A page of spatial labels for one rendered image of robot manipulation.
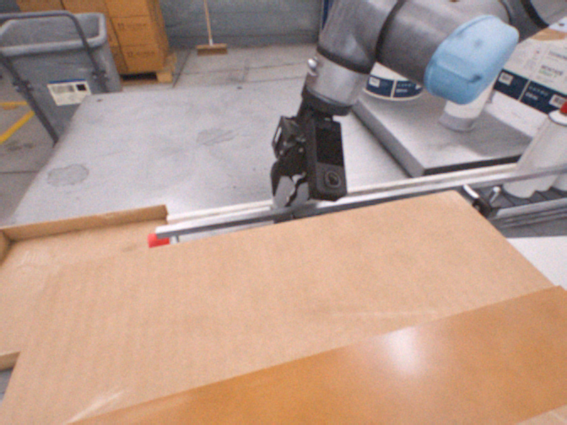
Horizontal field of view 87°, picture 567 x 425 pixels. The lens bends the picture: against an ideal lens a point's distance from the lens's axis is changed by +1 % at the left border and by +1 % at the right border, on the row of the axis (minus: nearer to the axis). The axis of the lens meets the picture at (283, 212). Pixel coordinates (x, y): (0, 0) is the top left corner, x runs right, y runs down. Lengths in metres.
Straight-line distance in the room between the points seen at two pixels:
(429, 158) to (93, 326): 0.73
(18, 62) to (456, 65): 2.29
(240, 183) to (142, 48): 3.15
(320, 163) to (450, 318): 0.25
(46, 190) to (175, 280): 0.71
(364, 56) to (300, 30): 4.73
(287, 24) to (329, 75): 4.69
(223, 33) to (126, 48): 1.73
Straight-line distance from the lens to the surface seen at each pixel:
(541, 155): 0.71
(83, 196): 0.82
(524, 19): 0.46
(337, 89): 0.40
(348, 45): 0.39
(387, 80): 1.04
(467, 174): 0.71
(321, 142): 0.40
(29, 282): 0.68
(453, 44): 0.34
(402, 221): 0.23
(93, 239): 0.69
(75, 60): 2.35
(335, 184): 0.37
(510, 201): 0.74
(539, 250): 0.64
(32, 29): 3.12
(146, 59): 3.80
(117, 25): 3.78
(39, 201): 0.86
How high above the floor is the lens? 1.28
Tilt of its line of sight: 44 degrees down
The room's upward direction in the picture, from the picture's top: straight up
